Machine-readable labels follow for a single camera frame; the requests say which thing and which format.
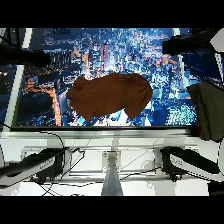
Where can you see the dark olive garment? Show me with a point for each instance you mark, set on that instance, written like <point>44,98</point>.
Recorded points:
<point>210,110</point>

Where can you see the silver frame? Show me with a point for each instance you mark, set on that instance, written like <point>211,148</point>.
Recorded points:
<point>112,181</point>

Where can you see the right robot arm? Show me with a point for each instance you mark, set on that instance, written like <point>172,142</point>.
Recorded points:
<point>193,161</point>

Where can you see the brown garment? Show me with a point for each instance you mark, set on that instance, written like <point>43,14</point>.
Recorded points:
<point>110,95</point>

